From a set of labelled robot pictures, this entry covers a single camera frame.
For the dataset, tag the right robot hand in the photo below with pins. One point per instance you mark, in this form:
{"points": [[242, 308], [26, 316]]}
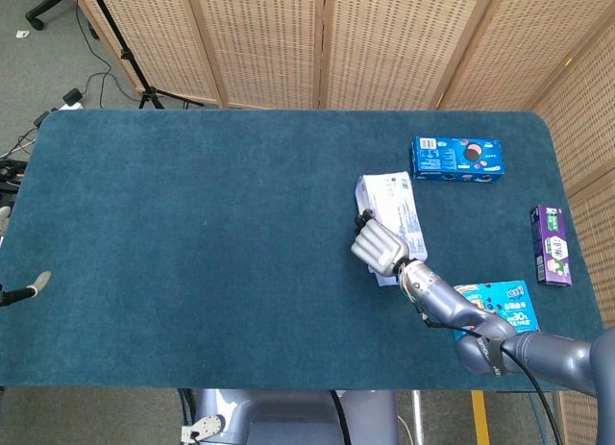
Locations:
{"points": [[379, 248]]}

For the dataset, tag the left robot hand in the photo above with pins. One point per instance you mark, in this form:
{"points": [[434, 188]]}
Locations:
{"points": [[19, 294]]}

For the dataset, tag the white tissue pack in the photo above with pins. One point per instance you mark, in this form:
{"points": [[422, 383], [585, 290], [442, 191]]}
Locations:
{"points": [[394, 200]]}

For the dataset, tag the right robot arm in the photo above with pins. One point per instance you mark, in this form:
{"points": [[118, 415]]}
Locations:
{"points": [[543, 351]]}

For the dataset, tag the blue Oreo cookie box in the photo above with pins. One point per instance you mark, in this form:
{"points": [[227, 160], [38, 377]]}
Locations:
{"points": [[451, 159]]}

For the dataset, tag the teal chocolate chip cookie box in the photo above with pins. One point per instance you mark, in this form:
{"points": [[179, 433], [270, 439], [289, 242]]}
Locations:
{"points": [[516, 301]]}

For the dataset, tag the black floor equipment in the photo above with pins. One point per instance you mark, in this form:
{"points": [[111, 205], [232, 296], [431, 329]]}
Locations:
{"points": [[9, 171]]}

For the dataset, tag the metal table leg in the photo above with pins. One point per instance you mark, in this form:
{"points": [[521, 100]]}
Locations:
{"points": [[418, 416]]}

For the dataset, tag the purple milk carton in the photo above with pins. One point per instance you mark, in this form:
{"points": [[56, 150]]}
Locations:
{"points": [[552, 243]]}

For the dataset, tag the grey robot torso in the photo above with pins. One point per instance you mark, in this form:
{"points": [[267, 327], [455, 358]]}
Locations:
{"points": [[288, 416]]}

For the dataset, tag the white power strip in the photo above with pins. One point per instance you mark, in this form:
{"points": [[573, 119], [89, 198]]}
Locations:
{"points": [[69, 106]]}

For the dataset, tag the yellow floor tape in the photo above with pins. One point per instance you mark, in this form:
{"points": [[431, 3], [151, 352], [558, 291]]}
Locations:
{"points": [[480, 416]]}

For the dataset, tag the black power adapter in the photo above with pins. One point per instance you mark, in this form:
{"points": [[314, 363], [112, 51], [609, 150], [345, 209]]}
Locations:
{"points": [[73, 95]]}

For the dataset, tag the woven wood folding screen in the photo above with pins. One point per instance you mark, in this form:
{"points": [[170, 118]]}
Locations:
{"points": [[264, 41]]}

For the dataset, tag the black tripod stand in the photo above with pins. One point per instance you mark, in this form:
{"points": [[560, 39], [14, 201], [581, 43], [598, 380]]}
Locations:
{"points": [[126, 55]]}

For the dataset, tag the black office chair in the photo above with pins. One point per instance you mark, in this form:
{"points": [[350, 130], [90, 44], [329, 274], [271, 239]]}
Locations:
{"points": [[34, 19]]}

